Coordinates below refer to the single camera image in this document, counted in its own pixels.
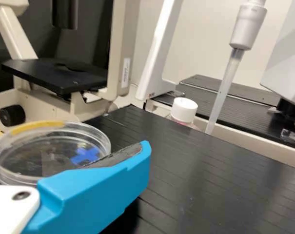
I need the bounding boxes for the petri dish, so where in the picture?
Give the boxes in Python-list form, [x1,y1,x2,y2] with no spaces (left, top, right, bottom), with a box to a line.
[0,119,113,186]

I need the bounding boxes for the black platform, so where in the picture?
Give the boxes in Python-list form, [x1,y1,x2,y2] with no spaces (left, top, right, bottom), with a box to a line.
[0,106,295,234]
[177,74,282,107]
[151,91,295,148]

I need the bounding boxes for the cream microscope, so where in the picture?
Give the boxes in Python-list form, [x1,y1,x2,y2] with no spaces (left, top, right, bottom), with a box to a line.
[0,0,140,134]

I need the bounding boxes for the white incubator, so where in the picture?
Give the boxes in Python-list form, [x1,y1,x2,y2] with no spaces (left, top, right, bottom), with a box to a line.
[259,0,295,110]

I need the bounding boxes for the pipette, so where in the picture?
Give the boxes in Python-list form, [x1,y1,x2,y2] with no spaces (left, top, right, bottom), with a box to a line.
[205,0,269,135]

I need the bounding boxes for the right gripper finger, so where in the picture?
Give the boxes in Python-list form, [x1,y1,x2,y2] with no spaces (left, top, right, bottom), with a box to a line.
[12,140,153,234]

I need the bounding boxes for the white-capped bottle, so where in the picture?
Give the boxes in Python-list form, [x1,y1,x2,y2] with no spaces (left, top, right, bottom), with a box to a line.
[167,97,199,131]

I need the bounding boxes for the white pipette stand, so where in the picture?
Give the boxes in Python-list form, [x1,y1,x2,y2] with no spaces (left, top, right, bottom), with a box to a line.
[135,0,186,102]

